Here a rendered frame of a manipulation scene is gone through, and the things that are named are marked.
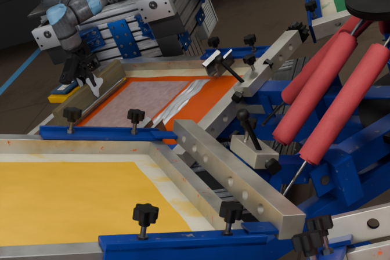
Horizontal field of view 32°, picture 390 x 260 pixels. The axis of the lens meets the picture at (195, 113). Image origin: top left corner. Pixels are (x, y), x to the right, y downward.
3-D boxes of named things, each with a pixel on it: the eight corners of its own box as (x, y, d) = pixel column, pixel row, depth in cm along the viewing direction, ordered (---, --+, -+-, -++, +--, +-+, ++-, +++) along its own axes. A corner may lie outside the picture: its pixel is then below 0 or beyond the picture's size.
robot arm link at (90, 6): (86, -10, 252) (60, 4, 248) (97, -8, 242) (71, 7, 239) (94, 9, 255) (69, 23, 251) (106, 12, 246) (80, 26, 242)
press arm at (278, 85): (246, 104, 205) (241, 90, 203) (256, 93, 208) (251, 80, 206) (295, 105, 193) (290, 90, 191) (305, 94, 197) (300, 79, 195)
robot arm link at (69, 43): (67, 40, 240) (53, 40, 245) (72, 51, 242) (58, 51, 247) (81, 29, 244) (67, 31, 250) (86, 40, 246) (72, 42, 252)
